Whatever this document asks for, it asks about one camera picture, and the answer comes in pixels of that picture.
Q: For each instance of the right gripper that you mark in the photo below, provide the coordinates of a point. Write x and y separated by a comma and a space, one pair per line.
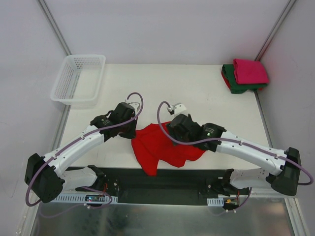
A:
175, 131

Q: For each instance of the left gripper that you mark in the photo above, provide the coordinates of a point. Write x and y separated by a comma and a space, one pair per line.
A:
130, 128

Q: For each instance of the red t-shirt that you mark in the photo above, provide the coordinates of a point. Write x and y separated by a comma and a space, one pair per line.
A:
150, 146
226, 80

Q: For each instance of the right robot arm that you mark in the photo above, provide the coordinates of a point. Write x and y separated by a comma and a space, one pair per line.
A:
276, 168

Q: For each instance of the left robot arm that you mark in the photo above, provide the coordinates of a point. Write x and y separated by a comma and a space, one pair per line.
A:
48, 175

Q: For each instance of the white plastic basket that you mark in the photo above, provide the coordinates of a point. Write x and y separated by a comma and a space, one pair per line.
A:
79, 80

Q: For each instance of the red folded t-shirt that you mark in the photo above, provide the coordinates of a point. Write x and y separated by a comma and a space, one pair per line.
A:
226, 80

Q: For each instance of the green folded t-shirt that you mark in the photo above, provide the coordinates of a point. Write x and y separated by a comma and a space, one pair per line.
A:
236, 88

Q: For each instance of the pink folded t-shirt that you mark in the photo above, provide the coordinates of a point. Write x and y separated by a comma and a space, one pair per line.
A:
249, 72

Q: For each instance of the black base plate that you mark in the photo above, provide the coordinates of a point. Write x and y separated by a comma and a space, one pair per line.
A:
168, 187

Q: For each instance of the right cable duct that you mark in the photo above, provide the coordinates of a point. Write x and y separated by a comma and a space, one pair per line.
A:
215, 202

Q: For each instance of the cable duct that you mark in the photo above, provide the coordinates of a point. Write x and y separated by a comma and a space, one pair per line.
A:
81, 198
215, 202

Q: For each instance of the left cable duct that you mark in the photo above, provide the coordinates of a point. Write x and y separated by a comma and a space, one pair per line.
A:
81, 198

